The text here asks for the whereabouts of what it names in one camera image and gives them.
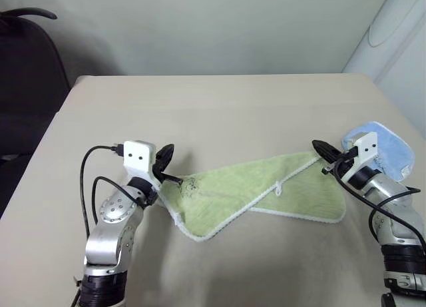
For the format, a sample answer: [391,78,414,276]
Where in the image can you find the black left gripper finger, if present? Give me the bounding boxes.
[155,143,176,167]
[160,172,184,185]

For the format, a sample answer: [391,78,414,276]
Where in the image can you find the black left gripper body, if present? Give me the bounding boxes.
[151,157,167,184]

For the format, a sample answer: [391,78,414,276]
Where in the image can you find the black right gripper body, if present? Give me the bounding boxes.
[329,147,359,174]

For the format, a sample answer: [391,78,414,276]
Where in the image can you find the light green towel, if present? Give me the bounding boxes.
[156,150,347,244]

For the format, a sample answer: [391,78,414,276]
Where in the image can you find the light blue cloth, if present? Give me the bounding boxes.
[339,121,418,182]

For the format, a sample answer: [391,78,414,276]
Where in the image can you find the white rounded appliance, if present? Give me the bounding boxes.
[342,0,426,139]

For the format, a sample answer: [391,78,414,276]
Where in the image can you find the black office chair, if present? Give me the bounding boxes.
[0,7,71,196]

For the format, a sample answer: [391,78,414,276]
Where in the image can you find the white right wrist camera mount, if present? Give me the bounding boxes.
[341,131,379,182]

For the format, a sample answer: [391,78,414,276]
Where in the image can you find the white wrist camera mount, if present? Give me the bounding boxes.
[341,131,379,182]
[120,140,157,189]

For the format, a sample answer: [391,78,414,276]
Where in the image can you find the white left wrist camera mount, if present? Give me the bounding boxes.
[120,140,157,189]

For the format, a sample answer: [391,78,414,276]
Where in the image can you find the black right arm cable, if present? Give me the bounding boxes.
[333,153,426,252]

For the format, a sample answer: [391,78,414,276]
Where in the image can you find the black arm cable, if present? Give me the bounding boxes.
[79,143,124,238]
[333,153,426,252]

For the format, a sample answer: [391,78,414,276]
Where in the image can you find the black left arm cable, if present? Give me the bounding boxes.
[79,143,124,238]

